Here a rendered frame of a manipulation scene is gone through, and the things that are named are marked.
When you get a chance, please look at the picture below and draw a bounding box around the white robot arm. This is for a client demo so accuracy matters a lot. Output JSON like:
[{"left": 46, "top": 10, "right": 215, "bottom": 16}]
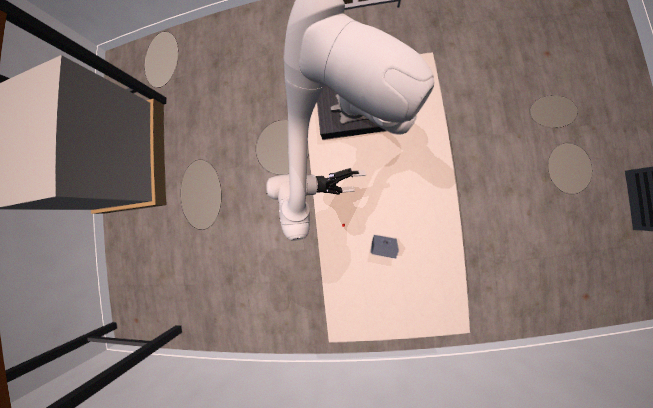
[{"left": 266, "top": 0, "right": 435, "bottom": 241}]

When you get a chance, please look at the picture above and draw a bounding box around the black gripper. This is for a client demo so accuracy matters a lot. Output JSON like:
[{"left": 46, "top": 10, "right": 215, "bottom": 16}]
[{"left": 316, "top": 168, "right": 366, "bottom": 195}]

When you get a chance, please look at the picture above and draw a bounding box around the dark grey sloped panel with square hole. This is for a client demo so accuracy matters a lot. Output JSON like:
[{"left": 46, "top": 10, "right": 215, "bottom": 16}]
[{"left": 370, "top": 235, "right": 399, "bottom": 259}]

